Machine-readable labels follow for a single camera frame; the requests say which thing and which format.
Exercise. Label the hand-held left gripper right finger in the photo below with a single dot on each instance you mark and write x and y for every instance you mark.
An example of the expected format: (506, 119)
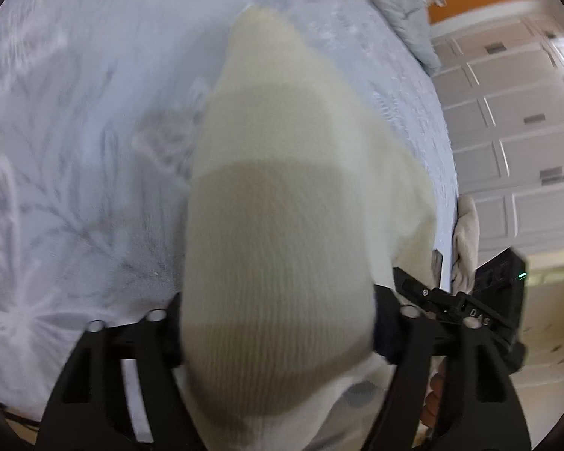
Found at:
(386, 333)

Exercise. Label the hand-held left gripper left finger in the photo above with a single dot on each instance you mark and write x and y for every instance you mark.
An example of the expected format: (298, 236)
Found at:
(171, 333)

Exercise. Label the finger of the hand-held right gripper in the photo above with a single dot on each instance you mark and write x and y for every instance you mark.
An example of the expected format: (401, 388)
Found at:
(425, 293)

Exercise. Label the cream knit cardigan sweater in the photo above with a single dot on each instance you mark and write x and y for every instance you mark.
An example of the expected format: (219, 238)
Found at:
(272, 244)

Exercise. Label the person's right hand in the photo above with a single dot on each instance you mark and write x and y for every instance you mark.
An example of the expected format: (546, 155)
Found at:
(436, 394)

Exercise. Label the cream cloth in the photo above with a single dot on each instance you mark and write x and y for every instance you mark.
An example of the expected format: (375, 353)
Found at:
(465, 239)

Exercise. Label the white panelled wardrobe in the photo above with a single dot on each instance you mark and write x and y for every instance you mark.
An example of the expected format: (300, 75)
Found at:
(521, 150)

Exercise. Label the bed with butterfly sheet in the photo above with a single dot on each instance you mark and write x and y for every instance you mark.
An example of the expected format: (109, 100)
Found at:
(75, 150)

